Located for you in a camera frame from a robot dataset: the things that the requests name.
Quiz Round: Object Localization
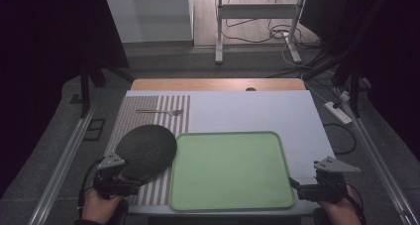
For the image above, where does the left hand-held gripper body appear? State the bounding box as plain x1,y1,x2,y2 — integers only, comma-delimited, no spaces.
92,152,144,200

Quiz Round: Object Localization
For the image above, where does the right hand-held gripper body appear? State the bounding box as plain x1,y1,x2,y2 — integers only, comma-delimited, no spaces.
296,156,362,205

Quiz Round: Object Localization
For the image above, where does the black round plate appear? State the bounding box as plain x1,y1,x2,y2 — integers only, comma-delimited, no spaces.
115,124,178,185

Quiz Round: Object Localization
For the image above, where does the green plastic tray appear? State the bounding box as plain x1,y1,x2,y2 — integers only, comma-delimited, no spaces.
168,131,297,212

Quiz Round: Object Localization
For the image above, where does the silver fork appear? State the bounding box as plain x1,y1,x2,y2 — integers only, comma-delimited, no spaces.
136,109,184,117

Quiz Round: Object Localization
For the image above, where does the person's left hand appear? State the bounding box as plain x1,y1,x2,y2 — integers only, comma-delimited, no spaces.
80,186,125,225

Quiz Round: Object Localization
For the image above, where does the person's right hand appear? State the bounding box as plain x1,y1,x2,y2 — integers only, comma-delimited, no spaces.
317,184,364,225

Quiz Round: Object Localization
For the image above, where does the white power strip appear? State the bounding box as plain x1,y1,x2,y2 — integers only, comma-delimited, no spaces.
323,100,354,126

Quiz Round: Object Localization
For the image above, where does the striped placemat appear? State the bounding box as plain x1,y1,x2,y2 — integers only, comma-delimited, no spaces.
104,94,192,207

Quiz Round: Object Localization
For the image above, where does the white board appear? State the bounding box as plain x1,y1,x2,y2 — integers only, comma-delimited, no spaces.
125,89,337,217

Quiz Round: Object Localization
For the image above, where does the black tripod stand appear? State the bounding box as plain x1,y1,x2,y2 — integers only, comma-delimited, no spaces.
78,53,135,119
302,46,370,119

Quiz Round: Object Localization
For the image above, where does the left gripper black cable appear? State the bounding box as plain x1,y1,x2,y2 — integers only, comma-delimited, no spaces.
76,158,104,219

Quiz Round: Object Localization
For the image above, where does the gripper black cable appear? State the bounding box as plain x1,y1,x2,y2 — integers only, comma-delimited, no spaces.
345,182,368,225
76,158,104,219

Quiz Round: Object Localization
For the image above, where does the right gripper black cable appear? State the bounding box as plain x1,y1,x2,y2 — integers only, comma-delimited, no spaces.
345,182,368,225

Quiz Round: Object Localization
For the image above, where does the aluminium rail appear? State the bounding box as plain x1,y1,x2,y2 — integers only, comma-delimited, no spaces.
340,95,420,225
27,107,96,225

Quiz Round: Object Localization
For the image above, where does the white metal desk frame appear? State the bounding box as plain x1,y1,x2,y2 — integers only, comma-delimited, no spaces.
214,0,309,66

